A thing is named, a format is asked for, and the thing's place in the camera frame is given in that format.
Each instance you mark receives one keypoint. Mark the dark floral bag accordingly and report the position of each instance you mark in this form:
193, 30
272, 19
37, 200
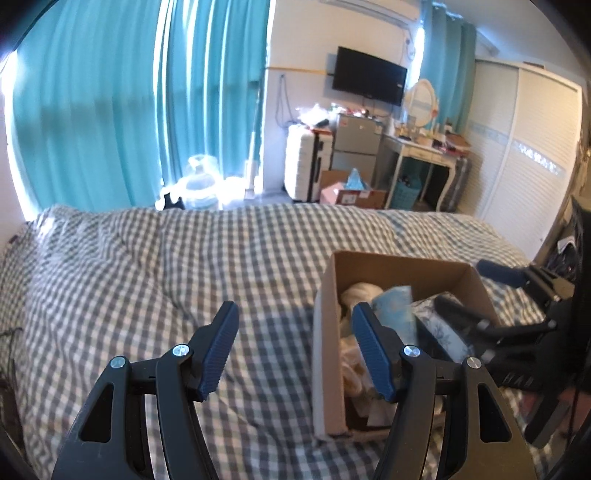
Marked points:
565, 251

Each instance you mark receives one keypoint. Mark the light blue cloth item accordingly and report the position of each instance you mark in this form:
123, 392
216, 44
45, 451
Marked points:
397, 309

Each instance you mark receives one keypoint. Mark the teal laundry basket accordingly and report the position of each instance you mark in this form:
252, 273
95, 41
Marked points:
407, 193

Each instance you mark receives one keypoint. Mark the floral tissue pack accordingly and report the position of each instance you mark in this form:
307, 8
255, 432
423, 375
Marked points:
434, 332

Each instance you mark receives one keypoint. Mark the clear plastic bag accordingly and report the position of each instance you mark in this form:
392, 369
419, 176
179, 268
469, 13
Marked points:
314, 114

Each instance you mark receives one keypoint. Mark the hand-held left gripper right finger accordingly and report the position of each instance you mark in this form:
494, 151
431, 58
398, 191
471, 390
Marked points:
374, 355

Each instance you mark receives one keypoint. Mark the oval white vanity mirror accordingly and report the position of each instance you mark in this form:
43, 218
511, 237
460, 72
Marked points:
420, 104

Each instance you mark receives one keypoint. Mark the teal curtain beside wardrobe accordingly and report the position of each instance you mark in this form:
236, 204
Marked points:
445, 60

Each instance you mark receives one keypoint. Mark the small silver fridge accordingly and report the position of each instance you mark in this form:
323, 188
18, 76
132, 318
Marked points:
355, 138

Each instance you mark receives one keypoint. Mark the white dressing table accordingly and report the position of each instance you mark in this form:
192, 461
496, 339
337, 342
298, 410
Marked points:
415, 147

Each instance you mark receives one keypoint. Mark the blue plastic bag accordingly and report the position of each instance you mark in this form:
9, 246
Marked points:
356, 179

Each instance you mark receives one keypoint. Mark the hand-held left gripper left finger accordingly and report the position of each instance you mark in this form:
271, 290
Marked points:
219, 350

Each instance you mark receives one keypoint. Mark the brown floor carton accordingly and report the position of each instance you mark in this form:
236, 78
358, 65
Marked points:
364, 197

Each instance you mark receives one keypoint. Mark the white louvred wardrobe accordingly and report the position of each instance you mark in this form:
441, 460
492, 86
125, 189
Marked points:
521, 152

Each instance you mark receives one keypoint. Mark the grey striped suitcase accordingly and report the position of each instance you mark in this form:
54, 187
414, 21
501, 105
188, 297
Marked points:
458, 184

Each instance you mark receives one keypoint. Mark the white plastic bag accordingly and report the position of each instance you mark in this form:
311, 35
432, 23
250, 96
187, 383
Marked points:
233, 189

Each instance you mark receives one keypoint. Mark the black wall television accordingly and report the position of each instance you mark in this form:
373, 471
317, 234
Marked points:
369, 76

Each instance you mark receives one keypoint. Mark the grey checked blanket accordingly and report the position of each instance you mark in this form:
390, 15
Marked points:
138, 277

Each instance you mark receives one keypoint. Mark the narrow teal curtain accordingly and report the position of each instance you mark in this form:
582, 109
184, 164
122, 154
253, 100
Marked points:
212, 83

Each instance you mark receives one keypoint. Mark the white suitcase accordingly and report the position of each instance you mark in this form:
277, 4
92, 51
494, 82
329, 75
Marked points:
302, 161

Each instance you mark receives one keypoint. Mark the white cloth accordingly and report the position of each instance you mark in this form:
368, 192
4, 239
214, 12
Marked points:
360, 295

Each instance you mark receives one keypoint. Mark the pink box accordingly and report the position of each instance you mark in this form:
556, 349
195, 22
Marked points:
333, 194

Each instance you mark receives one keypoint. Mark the wide teal curtain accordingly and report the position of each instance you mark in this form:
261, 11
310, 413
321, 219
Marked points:
87, 106

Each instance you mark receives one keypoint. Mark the long white sock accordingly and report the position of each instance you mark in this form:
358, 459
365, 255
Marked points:
353, 369

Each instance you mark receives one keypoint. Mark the white mop pole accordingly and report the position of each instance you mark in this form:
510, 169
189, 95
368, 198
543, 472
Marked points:
254, 138

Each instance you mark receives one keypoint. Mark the stack of books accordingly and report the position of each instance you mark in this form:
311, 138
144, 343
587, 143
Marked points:
457, 142

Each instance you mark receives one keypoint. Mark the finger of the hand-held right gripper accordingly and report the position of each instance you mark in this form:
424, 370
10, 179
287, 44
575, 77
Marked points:
501, 272
466, 316

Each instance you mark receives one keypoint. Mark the clear plastic water jug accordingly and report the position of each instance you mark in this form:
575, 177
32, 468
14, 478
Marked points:
199, 184

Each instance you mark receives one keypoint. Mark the cardboard box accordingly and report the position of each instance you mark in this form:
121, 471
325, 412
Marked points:
330, 369

